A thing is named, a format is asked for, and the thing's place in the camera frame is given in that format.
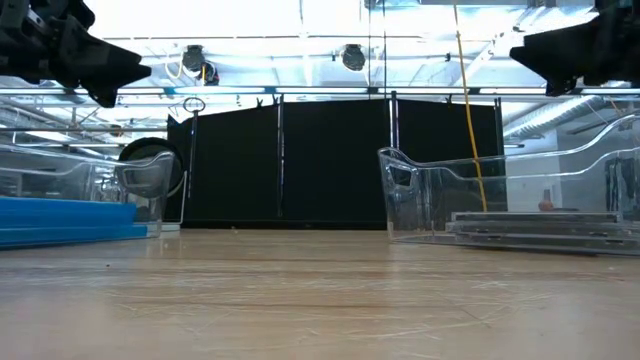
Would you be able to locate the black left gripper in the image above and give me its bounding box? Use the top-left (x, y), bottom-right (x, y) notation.
top-left (0, 0), bottom-right (153, 109)

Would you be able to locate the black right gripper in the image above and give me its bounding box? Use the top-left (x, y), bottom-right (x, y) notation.
top-left (509, 0), bottom-right (640, 97)

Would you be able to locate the blue jewel case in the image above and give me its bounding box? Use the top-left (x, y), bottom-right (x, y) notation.
top-left (0, 195), bottom-right (138, 229)
top-left (0, 224), bottom-right (150, 250)

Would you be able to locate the clear jewel case black tray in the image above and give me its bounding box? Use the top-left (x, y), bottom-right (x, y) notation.
top-left (444, 221), bottom-right (640, 236)
top-left (451, 211), bottom-right (622, 225)
top-left (453, 232), bottom-right (640, 253)

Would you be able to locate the round ceiling fixture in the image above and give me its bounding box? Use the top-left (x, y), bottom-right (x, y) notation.
top-left (340, 43), bottom-right (368, 73)
top-left (180, 44), bottom-right (221, 87)

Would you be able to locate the clear plastic bin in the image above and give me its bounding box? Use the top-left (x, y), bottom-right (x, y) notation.
top-left (0, 143), bottom-right (177, 240)
top-left (377, 113), bottom-right (640, 258)

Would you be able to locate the small brown vase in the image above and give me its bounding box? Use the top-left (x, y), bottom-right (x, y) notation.
top-left (537, 188), bottom-right (556, 213)

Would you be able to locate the curtain stand pole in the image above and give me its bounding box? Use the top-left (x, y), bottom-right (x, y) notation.
top-left (388, 91), bottom-right (400, 152)
top-left (275, 94), bottom-right (286, 219)

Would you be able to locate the black curtain panel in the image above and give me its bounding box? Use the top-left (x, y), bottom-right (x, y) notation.
top-left (166, 97), bottom-right (506, 231)

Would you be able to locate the corrugated ceiling duct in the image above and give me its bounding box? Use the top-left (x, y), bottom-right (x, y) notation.
top-left (502, 94), bottom-right (601, 142)

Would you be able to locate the yellow hanging cable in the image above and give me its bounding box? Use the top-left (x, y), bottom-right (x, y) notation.
top-left (451, 0), bottom-right (489, 214)

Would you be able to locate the ring-topped stand pole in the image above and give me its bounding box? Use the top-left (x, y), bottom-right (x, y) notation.
top-left (181, 95), bottom-right (208, 217)

